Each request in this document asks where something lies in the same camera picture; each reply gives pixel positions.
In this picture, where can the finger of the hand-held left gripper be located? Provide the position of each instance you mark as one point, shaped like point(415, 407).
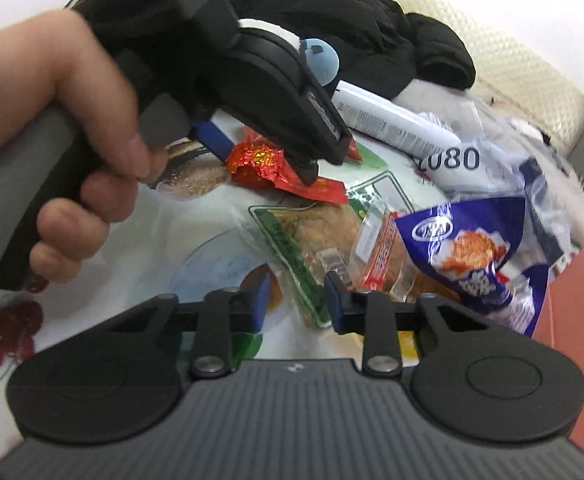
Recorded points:
point(212, 137)
point(322, 125)

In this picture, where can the person's left hand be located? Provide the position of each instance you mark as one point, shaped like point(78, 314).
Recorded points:
point(62, 60)

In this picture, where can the black puffer jacket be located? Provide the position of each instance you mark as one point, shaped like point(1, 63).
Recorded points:
point(397, 35)

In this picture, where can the blue snack bag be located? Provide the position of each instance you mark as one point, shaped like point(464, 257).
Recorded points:
point(472, 260)

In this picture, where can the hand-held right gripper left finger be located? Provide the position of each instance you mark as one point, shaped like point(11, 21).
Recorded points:
point(259, 305)

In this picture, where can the pink cardboard box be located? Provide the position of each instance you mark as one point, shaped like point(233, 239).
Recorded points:
point(582, 300)

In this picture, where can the white tube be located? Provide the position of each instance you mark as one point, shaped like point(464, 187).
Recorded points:
point(387, 115)

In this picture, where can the cream quilted headboard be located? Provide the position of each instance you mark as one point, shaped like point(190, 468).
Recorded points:
point(522, 75)

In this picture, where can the clear printed plastic bag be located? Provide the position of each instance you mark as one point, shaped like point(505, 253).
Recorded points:
point(537, 180)

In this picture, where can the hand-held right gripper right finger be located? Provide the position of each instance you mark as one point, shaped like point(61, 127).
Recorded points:
point(334, 305)

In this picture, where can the orange label bread packet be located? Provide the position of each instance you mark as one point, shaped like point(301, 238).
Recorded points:
point(382, 250)

